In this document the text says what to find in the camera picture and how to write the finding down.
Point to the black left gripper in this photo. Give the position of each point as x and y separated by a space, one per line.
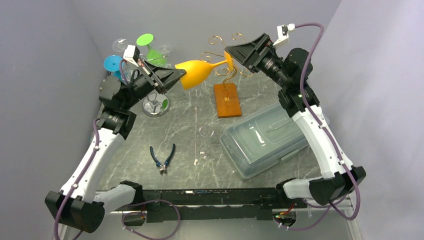
164 78

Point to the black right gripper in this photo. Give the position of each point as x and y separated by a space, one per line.
249 54

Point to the orange frosted wine glass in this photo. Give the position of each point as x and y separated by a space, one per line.
197 71

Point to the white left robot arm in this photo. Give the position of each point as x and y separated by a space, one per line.
78 204

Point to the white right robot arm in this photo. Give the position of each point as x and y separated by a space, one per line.
339 176

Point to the green wine glass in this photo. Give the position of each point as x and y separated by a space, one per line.
152 56

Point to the blue wine glass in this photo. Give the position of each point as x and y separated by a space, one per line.
111 64

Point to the clear plastic storage box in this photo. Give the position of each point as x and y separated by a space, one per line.
261 140

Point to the chrome wire glass rack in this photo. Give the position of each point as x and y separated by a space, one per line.
154 104

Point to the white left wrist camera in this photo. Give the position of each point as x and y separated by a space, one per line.
131 55

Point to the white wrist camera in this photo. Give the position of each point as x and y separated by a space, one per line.
131 55
283 34

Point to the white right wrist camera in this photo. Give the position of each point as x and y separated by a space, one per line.
283 34

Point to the gold wire glass rack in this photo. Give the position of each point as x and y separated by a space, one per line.
226 93

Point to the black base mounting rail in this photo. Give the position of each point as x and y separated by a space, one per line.
214 204

